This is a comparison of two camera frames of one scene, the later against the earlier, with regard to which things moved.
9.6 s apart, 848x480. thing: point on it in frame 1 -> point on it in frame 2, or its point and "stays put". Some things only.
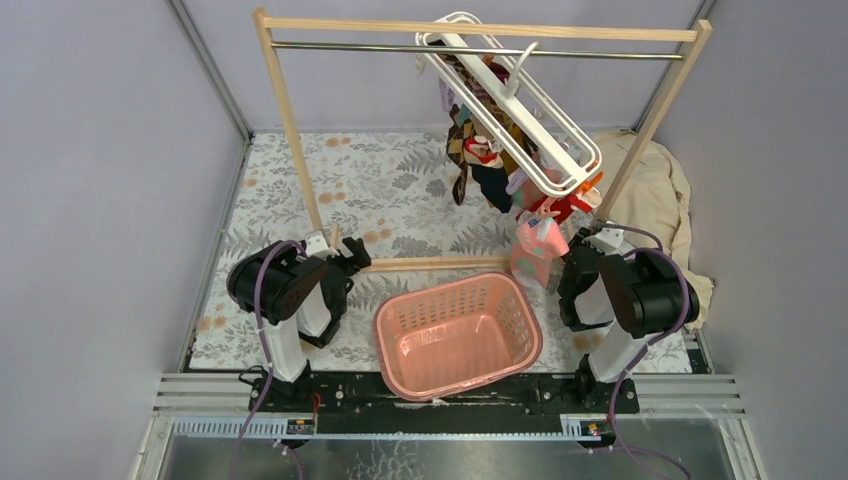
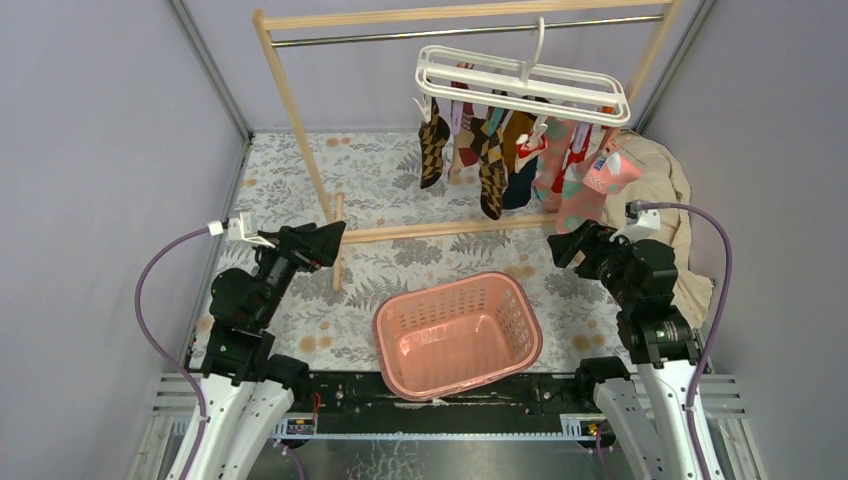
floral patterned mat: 390,195 stays put
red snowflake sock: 561,206 -> 583,139
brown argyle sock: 462,127 -> 433,135
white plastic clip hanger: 552,162 -> 500,80
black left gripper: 359,253 -> 305,243
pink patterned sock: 540,241 -> 584,200
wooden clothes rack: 267,20 -> 333,208
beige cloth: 657,204 stays put
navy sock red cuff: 485,158 -> 519,184
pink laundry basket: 456,335 stays put
